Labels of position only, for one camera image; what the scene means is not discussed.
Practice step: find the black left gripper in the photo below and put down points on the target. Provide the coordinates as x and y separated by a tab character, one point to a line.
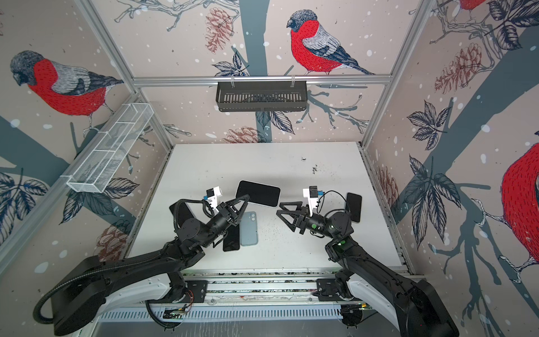
224	210

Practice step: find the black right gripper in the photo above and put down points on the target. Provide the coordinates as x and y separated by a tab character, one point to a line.
291	213

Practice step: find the pale green phone case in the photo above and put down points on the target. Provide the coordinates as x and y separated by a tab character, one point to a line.
249	229

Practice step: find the phone with black screen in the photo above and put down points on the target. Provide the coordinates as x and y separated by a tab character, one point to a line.
231	241

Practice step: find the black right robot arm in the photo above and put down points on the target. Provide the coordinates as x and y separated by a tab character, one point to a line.
414	308

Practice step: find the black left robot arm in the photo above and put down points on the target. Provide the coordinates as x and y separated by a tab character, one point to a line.
94	287

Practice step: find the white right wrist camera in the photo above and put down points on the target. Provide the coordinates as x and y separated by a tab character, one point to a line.
313	196

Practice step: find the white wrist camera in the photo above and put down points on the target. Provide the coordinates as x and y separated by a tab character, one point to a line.
313	196
212	196

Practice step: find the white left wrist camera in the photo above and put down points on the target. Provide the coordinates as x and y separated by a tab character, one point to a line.
212	196

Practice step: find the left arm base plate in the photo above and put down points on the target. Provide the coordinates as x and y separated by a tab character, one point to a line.
182	291

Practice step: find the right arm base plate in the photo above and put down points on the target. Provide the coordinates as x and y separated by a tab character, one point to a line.
355	289

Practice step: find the black wall basket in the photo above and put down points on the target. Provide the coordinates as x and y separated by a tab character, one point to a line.
262	96

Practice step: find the white wire mesh basket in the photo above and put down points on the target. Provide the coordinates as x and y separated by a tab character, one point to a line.
101	164

